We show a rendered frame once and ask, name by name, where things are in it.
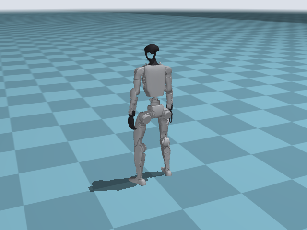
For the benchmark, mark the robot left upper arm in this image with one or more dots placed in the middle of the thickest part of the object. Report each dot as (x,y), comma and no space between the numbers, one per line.
(138,72)

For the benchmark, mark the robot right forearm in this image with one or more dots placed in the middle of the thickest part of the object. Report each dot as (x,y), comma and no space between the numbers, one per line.
(169,97)

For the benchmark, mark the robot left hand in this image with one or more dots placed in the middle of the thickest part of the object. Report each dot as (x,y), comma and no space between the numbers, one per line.
(131,120)

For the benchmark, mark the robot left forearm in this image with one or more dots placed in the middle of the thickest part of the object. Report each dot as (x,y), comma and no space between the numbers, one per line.
(133,101)

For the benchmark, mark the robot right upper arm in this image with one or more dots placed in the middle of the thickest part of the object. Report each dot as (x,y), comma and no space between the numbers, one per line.
(168,79)

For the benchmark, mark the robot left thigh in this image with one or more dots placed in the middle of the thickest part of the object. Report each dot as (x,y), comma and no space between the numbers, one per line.
(143,118)

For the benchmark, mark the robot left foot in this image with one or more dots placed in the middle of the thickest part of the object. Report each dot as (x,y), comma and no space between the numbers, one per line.
(135,180)

